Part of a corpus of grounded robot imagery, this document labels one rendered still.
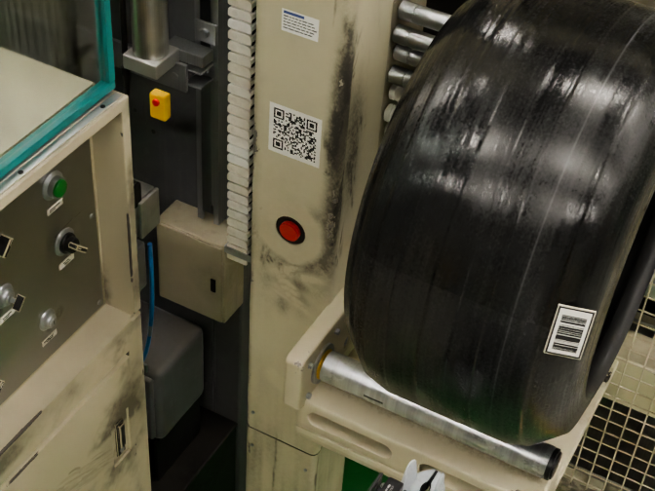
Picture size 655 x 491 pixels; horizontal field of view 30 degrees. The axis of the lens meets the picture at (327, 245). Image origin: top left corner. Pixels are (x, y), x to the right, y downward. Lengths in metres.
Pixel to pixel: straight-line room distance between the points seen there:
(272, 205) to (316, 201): 0.07
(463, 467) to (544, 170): 0.51
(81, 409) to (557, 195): 0.77
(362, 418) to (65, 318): 0.43
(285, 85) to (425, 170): 0.28
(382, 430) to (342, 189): 0.33
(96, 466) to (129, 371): 0.15
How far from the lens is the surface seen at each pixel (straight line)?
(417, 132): 1.32
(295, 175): 1.59
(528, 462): 1.61
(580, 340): 1.31
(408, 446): 1.66
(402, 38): 1.90
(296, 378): 1.65
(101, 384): 1.76
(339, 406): 1.69
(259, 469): 2.05
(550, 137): 1.29
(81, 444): 1.78
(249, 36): 1.53
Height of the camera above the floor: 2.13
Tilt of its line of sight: 41 degrees down
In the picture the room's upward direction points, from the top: 4 degrees clockwise
